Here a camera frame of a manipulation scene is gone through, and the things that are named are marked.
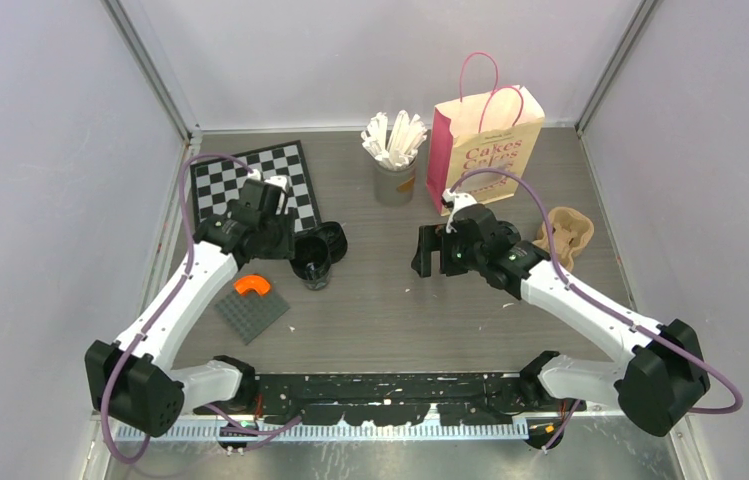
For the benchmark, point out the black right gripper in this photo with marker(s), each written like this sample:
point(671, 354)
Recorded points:
point(433, 238)

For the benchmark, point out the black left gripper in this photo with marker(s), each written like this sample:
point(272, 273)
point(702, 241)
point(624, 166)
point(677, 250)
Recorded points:
point(283, 250)

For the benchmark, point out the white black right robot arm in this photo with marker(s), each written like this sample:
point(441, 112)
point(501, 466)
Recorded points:
point(653, 372)

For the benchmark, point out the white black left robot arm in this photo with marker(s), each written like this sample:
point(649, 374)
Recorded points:
point(132, 378)

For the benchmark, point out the black cup stack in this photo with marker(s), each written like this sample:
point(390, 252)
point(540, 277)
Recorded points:
point(311, 262)

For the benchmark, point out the orange curved pipe piece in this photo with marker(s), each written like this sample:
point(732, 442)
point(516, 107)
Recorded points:
point(253, 283)

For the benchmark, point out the grey holder cup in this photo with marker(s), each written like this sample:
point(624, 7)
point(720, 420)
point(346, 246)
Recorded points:
point(394, 187)

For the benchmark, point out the black white chessboard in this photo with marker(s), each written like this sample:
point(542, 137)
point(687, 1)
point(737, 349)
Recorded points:
point(216, 182)

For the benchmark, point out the black lid stack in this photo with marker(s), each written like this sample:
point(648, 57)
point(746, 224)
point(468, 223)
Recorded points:
point(334, 235)

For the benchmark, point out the grey studded baseplate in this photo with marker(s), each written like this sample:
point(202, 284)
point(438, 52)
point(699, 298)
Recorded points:
point(251, 314)

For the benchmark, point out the white wrapped stirrers bundle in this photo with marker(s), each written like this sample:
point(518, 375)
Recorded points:
point(393, 143)

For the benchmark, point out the pink cakes paper bag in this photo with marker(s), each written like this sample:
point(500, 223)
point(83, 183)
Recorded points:
point(475, 136)

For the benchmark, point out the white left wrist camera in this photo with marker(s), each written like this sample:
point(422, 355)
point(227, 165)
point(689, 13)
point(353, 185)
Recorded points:
point(281, 183)

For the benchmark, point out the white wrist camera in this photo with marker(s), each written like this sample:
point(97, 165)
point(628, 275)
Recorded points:
point(281, 183)
point(454, 202)

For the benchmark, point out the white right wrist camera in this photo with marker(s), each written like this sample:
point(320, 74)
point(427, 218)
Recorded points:
point(454, 202)

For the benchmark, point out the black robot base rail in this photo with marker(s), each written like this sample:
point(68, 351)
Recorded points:
point(459, 399)

